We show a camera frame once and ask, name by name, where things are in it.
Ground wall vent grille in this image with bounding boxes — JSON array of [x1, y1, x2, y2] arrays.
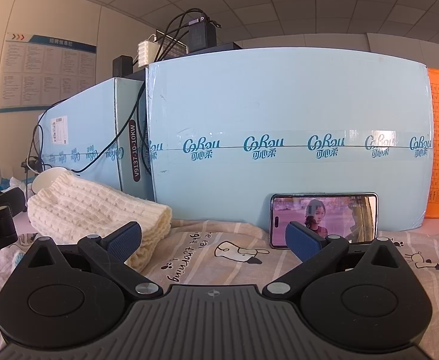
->
[[156, 30, 189, 61]]

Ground small black power adapter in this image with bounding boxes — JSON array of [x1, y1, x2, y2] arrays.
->
[[112, 55, 133, 76]]

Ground large black power adapter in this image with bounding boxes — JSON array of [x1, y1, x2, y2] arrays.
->
[[187, 20, 217, 54]]

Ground white bowl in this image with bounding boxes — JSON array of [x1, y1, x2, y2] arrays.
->
[[31, 169, 72, 196]]

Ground black power adapter with cables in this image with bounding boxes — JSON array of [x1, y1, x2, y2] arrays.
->
[[164, 7, 222, 51]]

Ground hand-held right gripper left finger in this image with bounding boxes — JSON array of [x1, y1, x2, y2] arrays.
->
[[15, 221, 164, 301]]

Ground black clip stand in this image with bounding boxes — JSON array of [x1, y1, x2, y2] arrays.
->
[[20, 157, 46, 175]]

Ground smartphone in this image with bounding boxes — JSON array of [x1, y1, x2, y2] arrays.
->
[[270, 193, 378, 249]]

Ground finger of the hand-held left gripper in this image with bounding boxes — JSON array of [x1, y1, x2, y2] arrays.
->
[[0, 187, 26, 218]]

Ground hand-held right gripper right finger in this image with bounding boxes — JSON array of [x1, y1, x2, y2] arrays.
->
[[262, 221, 412, 301]]

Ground white power strip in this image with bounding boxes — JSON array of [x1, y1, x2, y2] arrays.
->
[[137, 39, 157, 67]]

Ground small light blue carton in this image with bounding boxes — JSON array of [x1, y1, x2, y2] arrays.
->
[[37, 77, 156, 201]]

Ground wall poster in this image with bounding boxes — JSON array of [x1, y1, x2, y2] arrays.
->
[[0, 32, 97, 114]]

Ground large light blue carton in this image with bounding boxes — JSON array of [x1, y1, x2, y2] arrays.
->
[[145, 47, 435, 233]]

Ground black cable between cartons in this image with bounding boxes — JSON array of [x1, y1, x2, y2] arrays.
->
[[71, 68, 154, 181]]

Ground folded cream knit sweater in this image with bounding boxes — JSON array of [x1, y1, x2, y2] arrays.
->
[[27, 170, 173, 271]]

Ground black cable beside carton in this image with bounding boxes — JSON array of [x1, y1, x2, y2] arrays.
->
[[25, 114, 57, 175]]

